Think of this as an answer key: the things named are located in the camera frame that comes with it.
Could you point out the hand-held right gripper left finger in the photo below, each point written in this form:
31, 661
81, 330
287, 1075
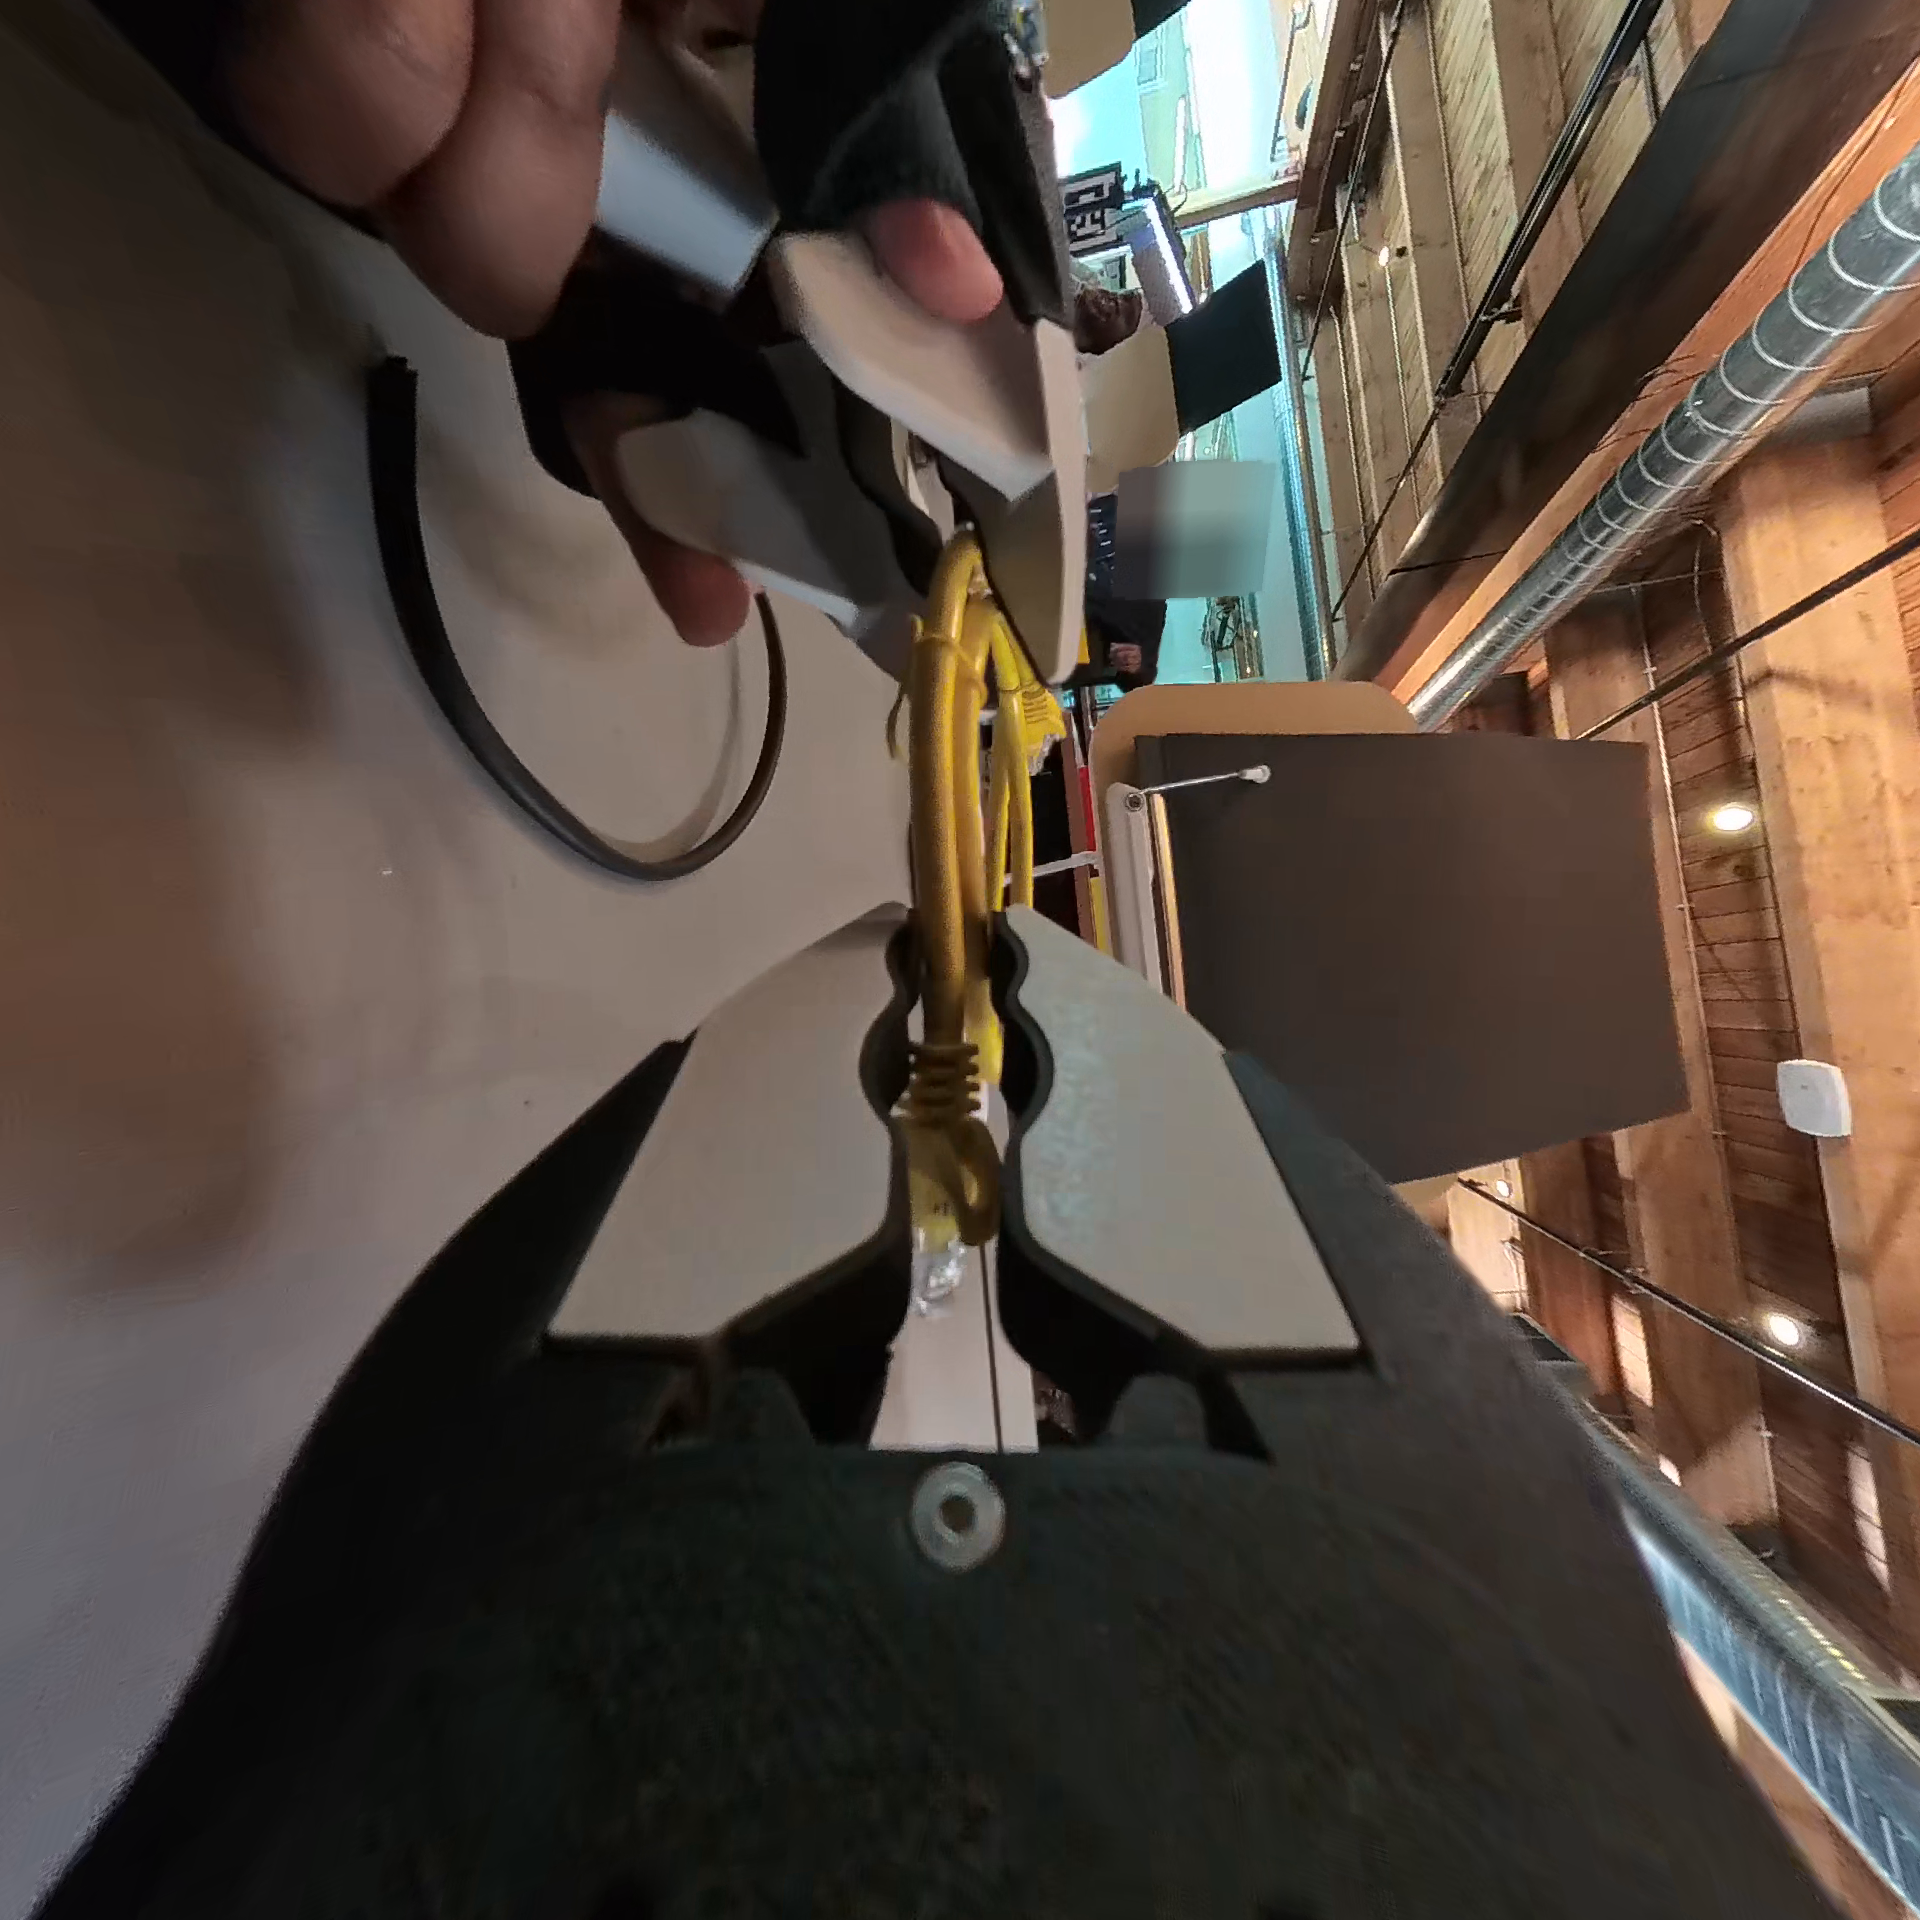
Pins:
720, 1184

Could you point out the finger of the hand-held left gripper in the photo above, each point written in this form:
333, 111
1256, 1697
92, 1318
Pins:
735, 494
932, 360

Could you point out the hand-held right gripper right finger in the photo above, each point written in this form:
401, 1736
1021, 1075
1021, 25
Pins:
1170, 1184

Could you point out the small marker sign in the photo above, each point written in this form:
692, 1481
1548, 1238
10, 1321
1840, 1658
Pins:
1093, 206

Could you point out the black panel with cardboard board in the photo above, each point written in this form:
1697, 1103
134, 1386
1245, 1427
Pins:
1215, 353

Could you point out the white wall device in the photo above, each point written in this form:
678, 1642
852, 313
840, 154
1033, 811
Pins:
1813, 1098

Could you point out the thin silver ventilation duct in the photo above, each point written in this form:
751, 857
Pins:
1650, 451

